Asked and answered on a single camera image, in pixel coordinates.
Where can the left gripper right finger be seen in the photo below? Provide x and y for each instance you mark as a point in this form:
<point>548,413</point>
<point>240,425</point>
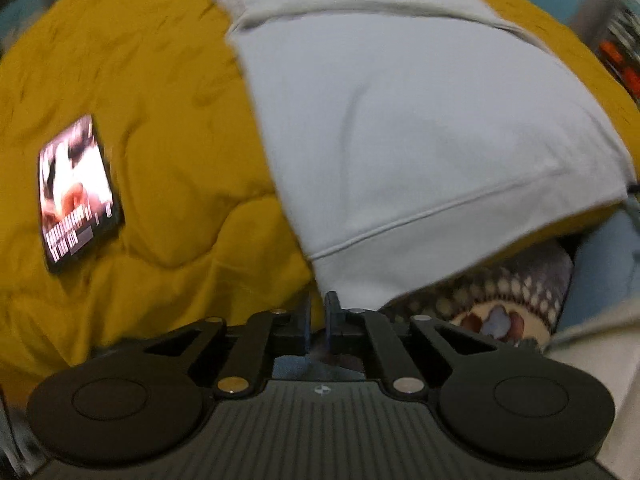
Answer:
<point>370,336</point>

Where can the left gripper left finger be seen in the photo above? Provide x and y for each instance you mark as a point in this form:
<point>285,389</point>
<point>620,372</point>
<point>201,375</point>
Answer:
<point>266,336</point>

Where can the white Nevada sweatshirt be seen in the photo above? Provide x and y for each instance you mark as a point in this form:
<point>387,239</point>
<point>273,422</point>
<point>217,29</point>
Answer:
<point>412,139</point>

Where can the mustard yellow quilt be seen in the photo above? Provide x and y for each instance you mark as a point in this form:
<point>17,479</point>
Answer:
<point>204,234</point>

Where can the patterned bedsheet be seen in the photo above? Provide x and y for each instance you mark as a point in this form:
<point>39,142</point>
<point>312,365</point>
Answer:
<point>517,300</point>

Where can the smartphone with lit screen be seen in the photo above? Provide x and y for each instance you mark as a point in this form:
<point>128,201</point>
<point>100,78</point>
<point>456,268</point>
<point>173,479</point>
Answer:
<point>78,205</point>

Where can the colourful bookshelf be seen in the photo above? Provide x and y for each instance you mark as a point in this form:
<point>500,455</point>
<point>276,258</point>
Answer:
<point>618,50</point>

